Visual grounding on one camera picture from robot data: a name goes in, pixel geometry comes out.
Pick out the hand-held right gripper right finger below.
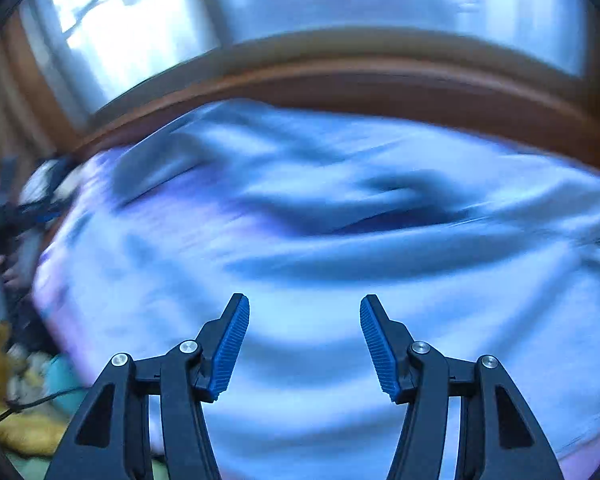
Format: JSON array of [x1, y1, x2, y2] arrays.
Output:
[[360, 295, 565, 480]]

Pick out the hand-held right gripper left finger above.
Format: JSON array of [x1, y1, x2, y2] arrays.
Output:
[[44, 293, 251, 480]]

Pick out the light blue jeans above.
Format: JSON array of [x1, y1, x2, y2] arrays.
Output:
[[45, 100, 600, 478]]

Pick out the person's left forearm yellow sleeve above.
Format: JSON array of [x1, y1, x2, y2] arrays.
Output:
[[0, 300, 66, 456]]

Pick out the pile of clothes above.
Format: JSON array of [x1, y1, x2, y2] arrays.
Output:
[[19, 157, 81, 208]]

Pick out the person's left hand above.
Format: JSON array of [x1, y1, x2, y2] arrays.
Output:
[[0, 252, 28, 306]]

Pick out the purple dotted bed sheet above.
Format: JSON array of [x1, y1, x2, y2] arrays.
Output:
[[32, 152, 600, 478]]

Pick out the black cable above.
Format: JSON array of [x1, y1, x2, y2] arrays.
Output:
[[0, 385, 88, 428]]

